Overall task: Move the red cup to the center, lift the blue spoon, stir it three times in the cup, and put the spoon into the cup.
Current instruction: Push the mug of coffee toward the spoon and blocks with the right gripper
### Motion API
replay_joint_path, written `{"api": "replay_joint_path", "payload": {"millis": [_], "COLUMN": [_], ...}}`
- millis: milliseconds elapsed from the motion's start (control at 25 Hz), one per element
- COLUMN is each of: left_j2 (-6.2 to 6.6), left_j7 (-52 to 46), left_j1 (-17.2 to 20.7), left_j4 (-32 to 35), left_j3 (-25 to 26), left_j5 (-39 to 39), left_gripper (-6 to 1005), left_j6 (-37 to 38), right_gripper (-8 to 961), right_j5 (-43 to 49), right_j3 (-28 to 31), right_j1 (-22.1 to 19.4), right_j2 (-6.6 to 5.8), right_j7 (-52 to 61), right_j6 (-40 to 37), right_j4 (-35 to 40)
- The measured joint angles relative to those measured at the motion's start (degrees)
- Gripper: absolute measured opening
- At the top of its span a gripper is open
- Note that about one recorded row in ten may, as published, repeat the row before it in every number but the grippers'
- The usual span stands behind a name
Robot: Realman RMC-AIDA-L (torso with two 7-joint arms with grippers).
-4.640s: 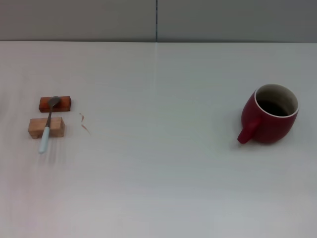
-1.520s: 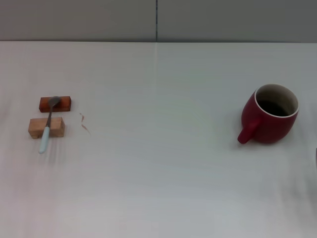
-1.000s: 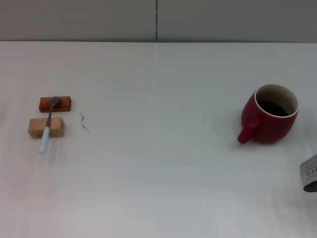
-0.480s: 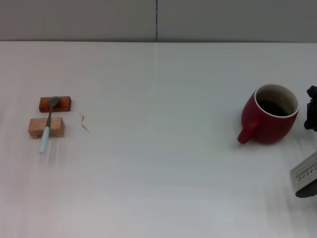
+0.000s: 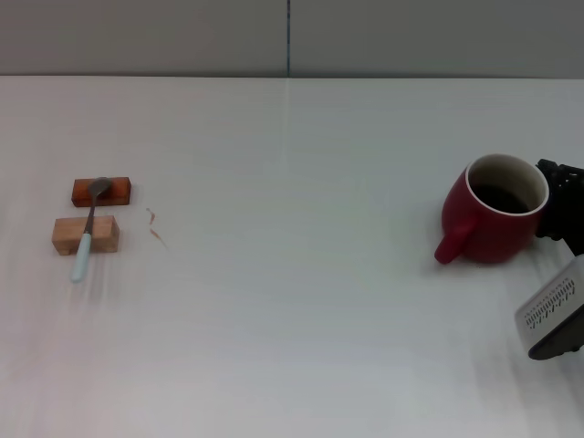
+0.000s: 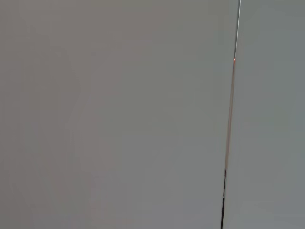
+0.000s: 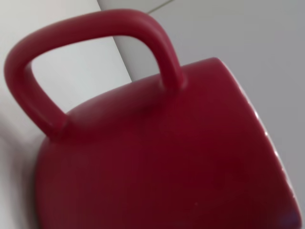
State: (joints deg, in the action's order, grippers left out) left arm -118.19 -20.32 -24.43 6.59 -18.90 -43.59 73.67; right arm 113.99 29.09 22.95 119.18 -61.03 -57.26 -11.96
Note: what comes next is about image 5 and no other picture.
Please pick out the light wooden block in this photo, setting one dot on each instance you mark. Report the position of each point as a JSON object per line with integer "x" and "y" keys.
{"x": 105, "y": 232}

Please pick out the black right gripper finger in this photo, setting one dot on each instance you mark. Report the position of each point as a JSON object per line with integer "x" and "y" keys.
{"x": 563, "y": 175}
{"x": 554, "y": 219}

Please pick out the dark coffee liquid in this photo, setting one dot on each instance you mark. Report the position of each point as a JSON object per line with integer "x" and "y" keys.
{"x": 502, "y": 198}

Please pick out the red ceramic cup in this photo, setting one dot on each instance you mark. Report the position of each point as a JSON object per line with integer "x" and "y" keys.
{"x": 493, "y": 237}

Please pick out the dark reddish wooden block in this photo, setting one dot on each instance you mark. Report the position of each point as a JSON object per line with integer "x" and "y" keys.
{"x": 121, "y": 191}

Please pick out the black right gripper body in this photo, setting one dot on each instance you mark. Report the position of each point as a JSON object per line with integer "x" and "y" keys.
{"x": 577, "y": 219}

